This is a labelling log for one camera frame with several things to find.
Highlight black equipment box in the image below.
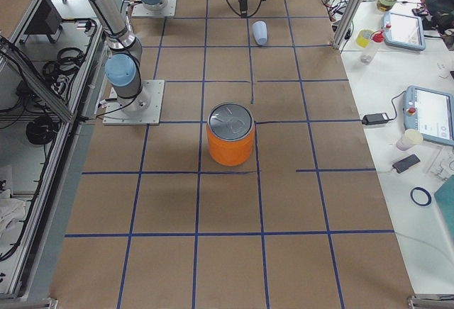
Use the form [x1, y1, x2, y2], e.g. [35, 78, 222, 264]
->
[21, 0, 62, 43]

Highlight blue tape ring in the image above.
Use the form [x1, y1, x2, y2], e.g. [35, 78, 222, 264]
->
[410, 187, 432, 208]

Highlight aluminium frame post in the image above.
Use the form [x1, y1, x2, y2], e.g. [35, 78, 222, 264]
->
[331, 0, 362, 49]

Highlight black smartphone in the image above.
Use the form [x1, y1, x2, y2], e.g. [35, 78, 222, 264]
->
[392, 154, 421, 174]

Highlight teal box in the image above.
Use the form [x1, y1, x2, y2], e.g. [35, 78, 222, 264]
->
[435, 176, 454, 236]

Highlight teach pendant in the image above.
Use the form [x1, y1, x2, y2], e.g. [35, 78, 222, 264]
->
[403, 85, 453, 147]
[382, 11, 426, 52]

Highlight white cloth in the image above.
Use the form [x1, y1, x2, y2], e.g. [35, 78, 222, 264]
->
[0, 167, 26, 239]

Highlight black cable bundle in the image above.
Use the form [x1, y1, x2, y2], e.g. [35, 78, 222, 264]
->
[42, 47, 88, 94]

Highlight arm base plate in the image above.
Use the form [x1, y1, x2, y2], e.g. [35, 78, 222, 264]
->
[102, 79, 165, 125]
[131, 0, 177, 18]

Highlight orange canister with grey lid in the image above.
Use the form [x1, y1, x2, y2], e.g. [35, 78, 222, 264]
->
[206, 103, 255, 167]

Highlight yellow tape roll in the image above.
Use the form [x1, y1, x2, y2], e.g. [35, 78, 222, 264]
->
[355, 29, 374, 48]

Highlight black power adapter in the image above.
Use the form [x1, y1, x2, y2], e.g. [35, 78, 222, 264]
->
[361, 113, 390, 125]

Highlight light blue plastic cup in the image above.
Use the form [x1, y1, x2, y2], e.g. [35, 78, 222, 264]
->
[253, 21, 268, 46]

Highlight upper teach pendant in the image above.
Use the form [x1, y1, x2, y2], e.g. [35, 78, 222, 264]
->
[382, 11, 426, 52]

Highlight lower teach pendant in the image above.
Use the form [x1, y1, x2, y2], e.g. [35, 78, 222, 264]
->
[403, 85, 453, 147]

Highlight small clear bottle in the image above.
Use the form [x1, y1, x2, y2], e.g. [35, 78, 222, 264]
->
[360, 43, 377, 64]

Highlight paper cup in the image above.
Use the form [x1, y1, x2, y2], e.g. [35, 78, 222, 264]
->
[396, 129, 423, 151]

